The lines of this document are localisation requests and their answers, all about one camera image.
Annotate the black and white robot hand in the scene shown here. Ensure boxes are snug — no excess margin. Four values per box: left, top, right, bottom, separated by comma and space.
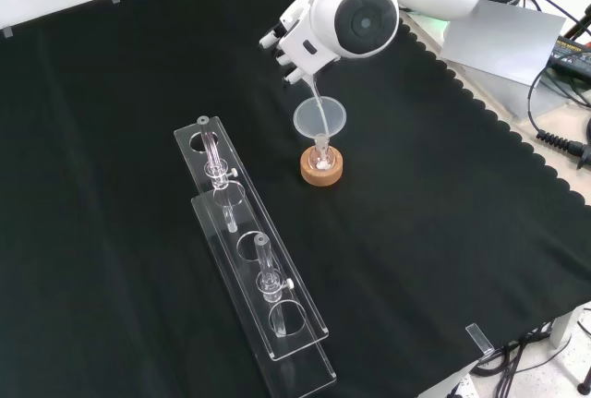
258, 0, 342, 86

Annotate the clear plastic funnel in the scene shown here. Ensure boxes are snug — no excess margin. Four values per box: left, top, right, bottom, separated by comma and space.
293, 96, 347, 151

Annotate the small glass round-bottom flask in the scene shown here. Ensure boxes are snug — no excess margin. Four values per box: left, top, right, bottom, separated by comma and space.
309, 137, 334, 172

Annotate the clear acrylic funnel stand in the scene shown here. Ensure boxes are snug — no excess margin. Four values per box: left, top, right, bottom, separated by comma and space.
173, 115, 337, 398

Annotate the black bench cloth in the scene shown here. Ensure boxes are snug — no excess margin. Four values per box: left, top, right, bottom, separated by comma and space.
0, 0, 591, 398

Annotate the pale board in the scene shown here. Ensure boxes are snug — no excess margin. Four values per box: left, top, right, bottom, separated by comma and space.
438, 0, 567, 120

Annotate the black power adapter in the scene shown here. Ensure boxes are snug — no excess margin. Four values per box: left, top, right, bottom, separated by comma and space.
547, 35, 591, 78

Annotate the black tripod leg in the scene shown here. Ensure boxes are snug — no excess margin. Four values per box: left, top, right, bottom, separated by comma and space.
559, 0, 591, 44

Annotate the clear tape strip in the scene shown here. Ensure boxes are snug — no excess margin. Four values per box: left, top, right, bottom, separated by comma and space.
464, 322, 493, 354

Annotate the cork ring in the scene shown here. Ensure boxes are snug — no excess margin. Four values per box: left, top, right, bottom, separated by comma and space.
299, 145, 345, 186

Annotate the black cable with strain relief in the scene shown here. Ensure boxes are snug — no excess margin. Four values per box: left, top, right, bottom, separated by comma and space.
525, 65, 591, 169

